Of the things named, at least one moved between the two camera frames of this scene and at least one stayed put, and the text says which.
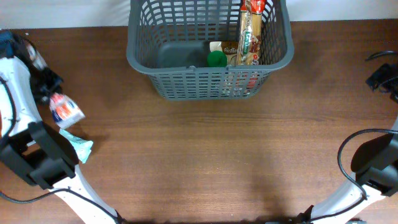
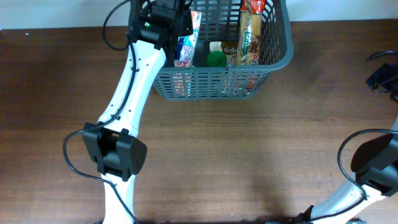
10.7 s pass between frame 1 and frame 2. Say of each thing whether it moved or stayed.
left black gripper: moved
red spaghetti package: stayed
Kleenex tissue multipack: moved
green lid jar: stayed
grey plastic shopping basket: stayed
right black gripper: stayed
